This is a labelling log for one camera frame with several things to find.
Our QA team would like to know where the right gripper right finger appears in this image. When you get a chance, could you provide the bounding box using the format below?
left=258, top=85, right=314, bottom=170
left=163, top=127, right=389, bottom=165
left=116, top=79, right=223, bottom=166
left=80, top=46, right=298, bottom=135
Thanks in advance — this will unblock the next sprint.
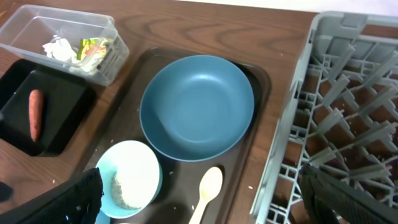
left=299, top=164, right=397, bottom=224

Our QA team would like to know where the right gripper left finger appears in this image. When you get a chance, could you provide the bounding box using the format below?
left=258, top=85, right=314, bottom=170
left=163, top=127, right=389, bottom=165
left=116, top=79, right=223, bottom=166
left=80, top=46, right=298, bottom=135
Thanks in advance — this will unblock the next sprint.
left=1, top=168, right=103, bottom=224

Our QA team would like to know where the blue cup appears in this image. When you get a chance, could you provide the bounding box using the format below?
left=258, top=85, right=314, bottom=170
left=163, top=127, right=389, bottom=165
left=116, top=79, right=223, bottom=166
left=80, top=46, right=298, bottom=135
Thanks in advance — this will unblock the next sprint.
left=95, top=211, right=111, bottom=224

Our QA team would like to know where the white rice pile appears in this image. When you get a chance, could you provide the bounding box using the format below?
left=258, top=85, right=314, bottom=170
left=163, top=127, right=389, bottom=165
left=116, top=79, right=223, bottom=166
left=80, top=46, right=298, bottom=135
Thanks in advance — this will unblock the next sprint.
left=111, top=171, right=142, bottom=210

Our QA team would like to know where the light blue rice bowl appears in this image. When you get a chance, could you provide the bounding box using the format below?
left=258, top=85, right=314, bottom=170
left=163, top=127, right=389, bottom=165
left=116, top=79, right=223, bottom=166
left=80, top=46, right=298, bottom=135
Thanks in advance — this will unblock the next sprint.
left=96, top=140, right=163, bottom=219

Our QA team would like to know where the orange carrot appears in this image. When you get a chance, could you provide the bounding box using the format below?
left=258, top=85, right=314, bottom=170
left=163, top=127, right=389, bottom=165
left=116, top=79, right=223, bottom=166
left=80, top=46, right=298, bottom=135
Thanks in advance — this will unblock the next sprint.
left=29, top=90, right=44, bottom=142

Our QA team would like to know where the green yellow snack wrapper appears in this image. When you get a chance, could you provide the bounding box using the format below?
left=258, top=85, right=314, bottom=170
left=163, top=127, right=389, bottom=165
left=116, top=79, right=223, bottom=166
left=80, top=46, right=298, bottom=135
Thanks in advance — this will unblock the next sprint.
left=76, top=37, right=114, bottom=61

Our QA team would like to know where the white napkin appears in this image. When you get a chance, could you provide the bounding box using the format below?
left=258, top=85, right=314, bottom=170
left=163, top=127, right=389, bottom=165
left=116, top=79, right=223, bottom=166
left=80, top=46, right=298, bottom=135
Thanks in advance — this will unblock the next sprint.
left=42, top=39, right=79, bottom=63

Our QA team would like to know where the grey dishwasher rack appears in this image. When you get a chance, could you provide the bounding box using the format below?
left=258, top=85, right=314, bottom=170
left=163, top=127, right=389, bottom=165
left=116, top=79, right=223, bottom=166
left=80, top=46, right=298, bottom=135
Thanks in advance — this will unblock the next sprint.
left=250, top=12, right=397, bottom=223

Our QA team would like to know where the black waste tray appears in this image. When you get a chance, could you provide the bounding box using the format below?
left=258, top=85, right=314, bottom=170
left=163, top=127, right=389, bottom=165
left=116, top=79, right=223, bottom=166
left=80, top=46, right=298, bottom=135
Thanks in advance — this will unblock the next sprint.
left=1, top=59, right=96, bottom=157

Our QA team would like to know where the dark brown serving tray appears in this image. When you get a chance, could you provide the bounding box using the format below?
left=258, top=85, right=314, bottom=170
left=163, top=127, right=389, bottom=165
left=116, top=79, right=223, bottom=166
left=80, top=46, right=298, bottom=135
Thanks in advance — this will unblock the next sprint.
left=87, top=47, right=272, bottom=223

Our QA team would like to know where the yellow plastic spoon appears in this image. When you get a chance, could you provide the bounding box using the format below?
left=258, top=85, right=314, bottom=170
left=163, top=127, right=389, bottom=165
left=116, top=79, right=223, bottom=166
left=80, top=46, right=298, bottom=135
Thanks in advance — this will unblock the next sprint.
left=189, top=167, right=223, bottom=224

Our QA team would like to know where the blue plate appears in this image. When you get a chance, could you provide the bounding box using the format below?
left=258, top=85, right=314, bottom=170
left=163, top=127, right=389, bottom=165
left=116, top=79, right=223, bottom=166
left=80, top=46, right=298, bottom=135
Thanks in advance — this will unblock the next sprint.
left=139, top=55, right=254, bottom=162

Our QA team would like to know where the clear plastic bin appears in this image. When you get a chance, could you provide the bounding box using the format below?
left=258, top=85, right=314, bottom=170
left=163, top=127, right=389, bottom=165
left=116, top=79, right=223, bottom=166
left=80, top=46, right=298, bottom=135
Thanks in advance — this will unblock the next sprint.
left=1, top=5, right=129, bottom=86

